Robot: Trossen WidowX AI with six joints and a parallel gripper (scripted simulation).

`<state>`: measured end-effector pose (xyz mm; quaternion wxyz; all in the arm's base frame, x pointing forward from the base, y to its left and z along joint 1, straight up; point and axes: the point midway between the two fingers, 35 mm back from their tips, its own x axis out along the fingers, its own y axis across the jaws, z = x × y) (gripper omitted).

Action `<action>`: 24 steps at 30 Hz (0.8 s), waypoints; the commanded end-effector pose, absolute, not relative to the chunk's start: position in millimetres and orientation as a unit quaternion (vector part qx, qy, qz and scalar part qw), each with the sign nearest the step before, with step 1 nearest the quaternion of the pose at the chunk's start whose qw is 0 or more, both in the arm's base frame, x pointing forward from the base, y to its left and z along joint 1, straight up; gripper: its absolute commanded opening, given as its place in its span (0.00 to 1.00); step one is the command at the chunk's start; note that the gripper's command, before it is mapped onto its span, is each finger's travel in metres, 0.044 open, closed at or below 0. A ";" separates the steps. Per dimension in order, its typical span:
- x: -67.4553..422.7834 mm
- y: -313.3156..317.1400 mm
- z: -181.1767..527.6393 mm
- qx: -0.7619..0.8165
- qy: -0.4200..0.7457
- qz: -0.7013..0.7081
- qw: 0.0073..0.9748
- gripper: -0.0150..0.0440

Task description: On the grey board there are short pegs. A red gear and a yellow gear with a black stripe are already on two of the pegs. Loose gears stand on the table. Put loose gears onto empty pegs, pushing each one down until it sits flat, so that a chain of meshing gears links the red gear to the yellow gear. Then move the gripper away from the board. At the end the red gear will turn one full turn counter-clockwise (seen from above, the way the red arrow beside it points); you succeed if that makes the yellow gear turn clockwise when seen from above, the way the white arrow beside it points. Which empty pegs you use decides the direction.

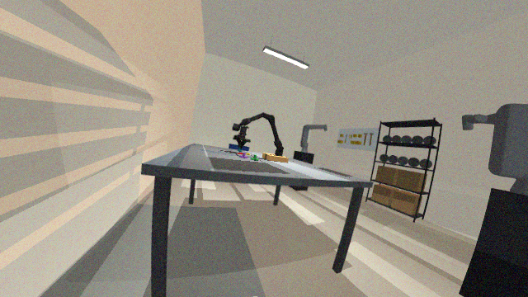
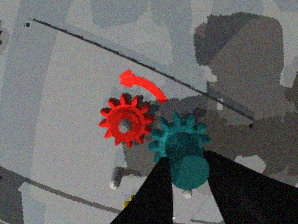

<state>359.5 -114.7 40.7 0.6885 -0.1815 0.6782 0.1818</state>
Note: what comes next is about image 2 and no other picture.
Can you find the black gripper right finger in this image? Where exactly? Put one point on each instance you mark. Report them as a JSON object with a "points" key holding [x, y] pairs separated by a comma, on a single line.
{"points": [[247, 197]]}

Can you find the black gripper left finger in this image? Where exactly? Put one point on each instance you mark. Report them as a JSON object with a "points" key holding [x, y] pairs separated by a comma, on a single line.
{"points": [[153, 203]]}

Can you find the red gear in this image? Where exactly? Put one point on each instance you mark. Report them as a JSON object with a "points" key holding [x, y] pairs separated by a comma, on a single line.
{"points": [[126, 110]]}

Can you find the red curved arrow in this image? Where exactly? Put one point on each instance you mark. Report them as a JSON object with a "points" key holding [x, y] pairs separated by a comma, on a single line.
{"points": [[128, 79]]}

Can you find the teal gear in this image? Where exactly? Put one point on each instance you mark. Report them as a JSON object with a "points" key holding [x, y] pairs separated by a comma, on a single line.
{"points": [[183, 144]]}

